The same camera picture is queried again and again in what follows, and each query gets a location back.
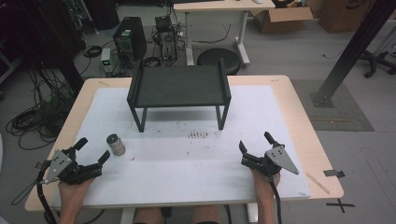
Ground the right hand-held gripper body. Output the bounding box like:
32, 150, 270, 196
240, 143, 300, 180

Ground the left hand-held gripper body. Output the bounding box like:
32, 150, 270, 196
36, 147, 104, 186

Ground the person's left hand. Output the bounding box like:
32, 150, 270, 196
58, 177, 95, 203

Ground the person's right hand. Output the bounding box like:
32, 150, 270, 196
250, 169, 281, 201

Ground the silver metal cylinder weight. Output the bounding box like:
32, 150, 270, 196
106, 133, 127, 157

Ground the white table leg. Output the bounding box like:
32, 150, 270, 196
246, 203, 260, 224
120, 207, 136, 224

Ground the thin wooden stick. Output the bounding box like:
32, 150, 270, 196
305, 172, 331, 195

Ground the white foam mat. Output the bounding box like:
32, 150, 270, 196
50, 85, 312, 209

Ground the black tape strip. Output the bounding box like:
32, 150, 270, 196
322, 169, 346, 179

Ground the grey floor mat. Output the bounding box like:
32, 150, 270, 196
290, 78, 375, 133

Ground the person's right knee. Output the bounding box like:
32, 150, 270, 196
190, 205, 222, 224

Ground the black metal shelf rack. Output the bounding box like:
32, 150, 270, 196
126, 57, 233, 133

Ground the black tape cross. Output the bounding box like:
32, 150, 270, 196
325, 199, 356, 214

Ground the grey power supply unit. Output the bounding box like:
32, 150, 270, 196
100, 47, 114, 75

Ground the black round stool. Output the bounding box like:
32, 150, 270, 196
197, 47, 242, 76

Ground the black computer tower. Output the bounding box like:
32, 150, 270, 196
112, 16, 148, 62

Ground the open cardboard box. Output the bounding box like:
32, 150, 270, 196
250, 6, 314, 35

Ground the dark curtain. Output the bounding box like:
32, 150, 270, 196
0, 0, 120, 91

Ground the open computer case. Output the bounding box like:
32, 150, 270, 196
154, 15, 178, 64

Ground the black office chair base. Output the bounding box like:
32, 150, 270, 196
359, 49, 396, 78

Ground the white-legged wooden desk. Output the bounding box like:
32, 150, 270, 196
173, 0, 276, 67

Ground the large closed cardboard box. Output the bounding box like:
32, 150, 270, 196
318, 0, 375, 34

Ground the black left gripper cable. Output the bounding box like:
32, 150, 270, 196
35, 169, 60, 224

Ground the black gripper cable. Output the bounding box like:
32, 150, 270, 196
268, 177, 284, 224
35, 169, 60, 224

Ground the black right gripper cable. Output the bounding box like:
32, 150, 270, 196
268, 177, 284, 224

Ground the tangle of black cables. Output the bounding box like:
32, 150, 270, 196
5, 66, 78, 151

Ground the coiled black cable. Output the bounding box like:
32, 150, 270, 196
82, 45, 104, 59

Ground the black aluminium frame post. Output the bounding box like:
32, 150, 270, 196
309, 0, 396, 108

